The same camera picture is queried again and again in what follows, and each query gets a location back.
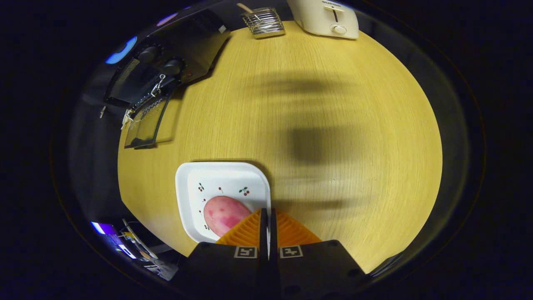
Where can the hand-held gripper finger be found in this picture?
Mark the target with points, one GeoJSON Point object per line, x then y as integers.
{"type": "Point", "coordinates": [263, 250]}
{"type": "Point", "coordinates": [273, 250]}

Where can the pink potato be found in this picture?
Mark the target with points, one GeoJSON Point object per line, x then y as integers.
{"type": "Point", "coordinates": [225, 214]}

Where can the white cherry print plate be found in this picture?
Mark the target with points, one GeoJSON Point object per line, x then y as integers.
{"type": "Point", "coordinates": [227, 179]}

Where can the black toaster oven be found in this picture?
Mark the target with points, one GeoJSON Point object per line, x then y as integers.
{"type": "Point", "coordinates": [187, 41]}

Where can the white pop-up toaster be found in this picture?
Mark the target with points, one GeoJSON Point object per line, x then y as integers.
{"type": "Point", "coordinates": [320, 18]}

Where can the bright screen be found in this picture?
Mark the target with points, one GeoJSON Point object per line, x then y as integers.
{"type": "Point", "coordinates": [104, 229]}

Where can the silver clip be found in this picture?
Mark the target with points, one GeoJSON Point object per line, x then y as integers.
{"type": "Point", "coordinates": [102, 111]}

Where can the wooden stick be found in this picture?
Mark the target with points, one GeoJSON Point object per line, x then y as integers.
{"type": "Point", "coordinates": [245, 7]}

